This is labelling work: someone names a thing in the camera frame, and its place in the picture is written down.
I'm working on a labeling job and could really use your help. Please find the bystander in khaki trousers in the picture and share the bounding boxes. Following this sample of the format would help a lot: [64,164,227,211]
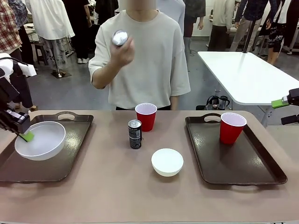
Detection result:
[229,0,274,53]

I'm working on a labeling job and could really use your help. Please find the bystander in light blue shirt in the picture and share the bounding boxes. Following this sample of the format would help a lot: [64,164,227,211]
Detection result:
[156,0,206,57]

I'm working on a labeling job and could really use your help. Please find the black drink can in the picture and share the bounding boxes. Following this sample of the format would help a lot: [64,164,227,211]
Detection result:
[127,119,143,150]

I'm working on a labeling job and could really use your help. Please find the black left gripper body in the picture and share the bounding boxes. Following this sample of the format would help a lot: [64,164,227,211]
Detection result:
[0,78,31,136]

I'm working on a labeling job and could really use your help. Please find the black bag with kettle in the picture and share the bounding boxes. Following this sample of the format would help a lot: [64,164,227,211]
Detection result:
[195,95,232,111]

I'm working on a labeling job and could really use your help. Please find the brown plastic tray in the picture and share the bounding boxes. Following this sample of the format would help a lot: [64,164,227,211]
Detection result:
[0,111,95,183]
[185,113,288,187]

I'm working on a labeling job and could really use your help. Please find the silver drink can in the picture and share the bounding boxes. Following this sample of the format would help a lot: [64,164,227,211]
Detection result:
[112,29,130,48]

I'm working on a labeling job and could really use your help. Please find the person's left forearm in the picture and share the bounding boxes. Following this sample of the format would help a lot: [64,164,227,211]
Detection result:
[171,95,180,111]

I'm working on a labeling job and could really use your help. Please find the dark wooden stool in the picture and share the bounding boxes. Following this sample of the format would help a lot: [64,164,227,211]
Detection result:
[34,42,49,66]

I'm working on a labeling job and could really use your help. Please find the person's right hand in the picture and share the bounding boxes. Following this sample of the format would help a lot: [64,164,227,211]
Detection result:
[110,37,136,68]

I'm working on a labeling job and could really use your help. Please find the bystander in black shorts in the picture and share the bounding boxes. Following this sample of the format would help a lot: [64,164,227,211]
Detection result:
[265,0,288,66]

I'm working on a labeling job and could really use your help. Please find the bystander in plaid shirt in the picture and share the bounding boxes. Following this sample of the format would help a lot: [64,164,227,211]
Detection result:
[0,0,36,72]

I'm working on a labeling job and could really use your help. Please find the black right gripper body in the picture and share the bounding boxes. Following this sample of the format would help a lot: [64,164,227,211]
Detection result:
[288,88,299,106]

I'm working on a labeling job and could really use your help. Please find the bystander in beige top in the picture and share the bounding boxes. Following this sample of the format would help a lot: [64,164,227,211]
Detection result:
[207,0,235,52]

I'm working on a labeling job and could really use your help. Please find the bystander in black clothes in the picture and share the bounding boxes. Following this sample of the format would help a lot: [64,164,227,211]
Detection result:
[69,0,93,64]

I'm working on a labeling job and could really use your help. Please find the person in beige t-shirt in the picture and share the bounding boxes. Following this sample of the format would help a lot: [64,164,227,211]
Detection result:
[88,0,192,111]

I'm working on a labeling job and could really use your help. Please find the large white bowl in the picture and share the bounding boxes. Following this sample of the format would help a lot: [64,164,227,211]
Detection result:
[14,121,67,161]

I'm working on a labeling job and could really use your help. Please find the white folding table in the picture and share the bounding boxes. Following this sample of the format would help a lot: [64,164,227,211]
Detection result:
[197,51,299,106]

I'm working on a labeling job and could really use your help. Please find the small white bowl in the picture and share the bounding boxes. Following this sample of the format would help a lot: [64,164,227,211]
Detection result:
[151,147,185,177]

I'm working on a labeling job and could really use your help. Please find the person's right forearm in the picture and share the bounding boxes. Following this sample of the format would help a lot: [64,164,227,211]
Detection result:
[92,57,125,90]

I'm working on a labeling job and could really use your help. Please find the red plastic cup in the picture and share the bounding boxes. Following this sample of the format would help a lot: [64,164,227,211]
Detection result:
[135,102,158,133]
[219,112,248,145]

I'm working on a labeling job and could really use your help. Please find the black pole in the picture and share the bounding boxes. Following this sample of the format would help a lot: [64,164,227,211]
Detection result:
[242,20,256,54]

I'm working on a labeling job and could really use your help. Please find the bystander in white garment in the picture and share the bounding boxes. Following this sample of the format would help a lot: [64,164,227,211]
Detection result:
[25,0,76,78]

